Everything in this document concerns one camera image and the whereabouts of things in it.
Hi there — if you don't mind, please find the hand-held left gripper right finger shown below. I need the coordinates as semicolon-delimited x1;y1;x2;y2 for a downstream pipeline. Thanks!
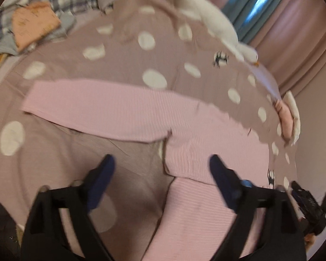
209;154;307;261

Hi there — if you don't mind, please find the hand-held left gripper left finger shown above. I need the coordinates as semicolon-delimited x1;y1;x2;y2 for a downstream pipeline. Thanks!
20;154;116;261

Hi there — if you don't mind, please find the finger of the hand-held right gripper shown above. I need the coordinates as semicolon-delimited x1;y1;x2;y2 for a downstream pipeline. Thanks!
291;181;320;216

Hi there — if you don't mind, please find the pink ribbed knit garment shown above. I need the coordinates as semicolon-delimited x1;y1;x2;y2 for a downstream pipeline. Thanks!
21;79;272;261

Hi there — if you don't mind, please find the person's right hand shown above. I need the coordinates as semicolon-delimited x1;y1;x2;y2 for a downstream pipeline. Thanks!
304;232;317;251

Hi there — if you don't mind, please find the folded pink cloth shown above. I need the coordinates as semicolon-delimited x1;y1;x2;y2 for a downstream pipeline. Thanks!
274;99;294;140

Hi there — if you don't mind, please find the folded white cloth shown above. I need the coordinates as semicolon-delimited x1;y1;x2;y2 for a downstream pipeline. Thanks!
283;90;302;146

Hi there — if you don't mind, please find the mauve polka-dot blanket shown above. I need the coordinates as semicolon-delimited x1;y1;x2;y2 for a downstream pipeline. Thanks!
0;0;299;261

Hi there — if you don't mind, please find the pink curtain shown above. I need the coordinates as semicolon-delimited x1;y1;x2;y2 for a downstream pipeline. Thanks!
247;0;326;96

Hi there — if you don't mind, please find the white goose plush toy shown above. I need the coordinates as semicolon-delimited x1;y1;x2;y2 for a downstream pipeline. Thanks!
168;0;260;66

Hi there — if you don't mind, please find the folded peach cloth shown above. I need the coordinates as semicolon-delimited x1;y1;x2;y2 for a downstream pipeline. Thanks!
12;1;62;53

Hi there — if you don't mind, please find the teal curtain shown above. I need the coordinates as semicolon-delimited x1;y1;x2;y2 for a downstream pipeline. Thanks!
222;0;285;43

